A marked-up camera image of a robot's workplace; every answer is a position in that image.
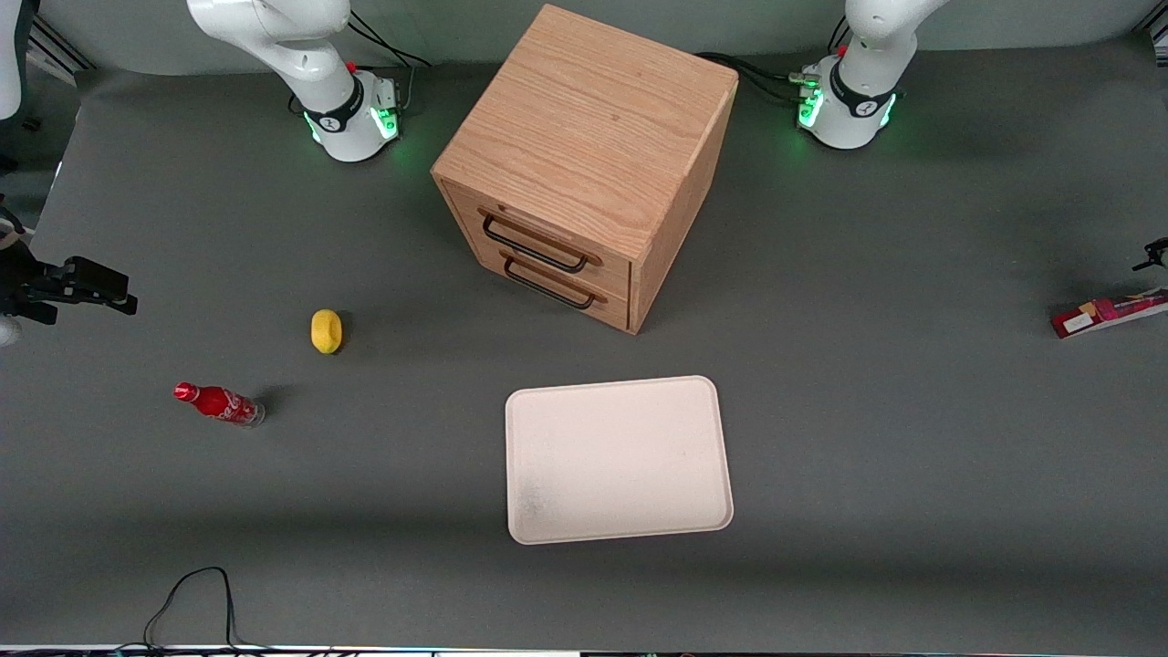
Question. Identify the yellow lemon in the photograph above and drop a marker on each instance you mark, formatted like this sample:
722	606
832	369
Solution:
326	330

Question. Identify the wooden drawer cabinet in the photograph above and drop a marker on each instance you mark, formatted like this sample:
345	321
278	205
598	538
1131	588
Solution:
593	119

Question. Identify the red cookie box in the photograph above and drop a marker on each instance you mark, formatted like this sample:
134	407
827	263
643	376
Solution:
1100	316

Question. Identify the red cola bottle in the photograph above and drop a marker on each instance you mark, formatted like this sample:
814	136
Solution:
219	402

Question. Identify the cream plastic tray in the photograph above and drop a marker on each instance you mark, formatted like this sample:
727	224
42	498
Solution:
616	461

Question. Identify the wooden drawer front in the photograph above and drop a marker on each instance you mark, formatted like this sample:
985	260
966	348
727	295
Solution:
613	308
611	266

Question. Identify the aluminium frame rail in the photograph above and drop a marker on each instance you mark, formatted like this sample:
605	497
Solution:
59	46
1157	38

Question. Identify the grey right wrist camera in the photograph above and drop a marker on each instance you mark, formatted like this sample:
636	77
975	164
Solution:
7	330

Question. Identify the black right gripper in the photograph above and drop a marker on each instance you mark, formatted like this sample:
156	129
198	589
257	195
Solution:
20	283

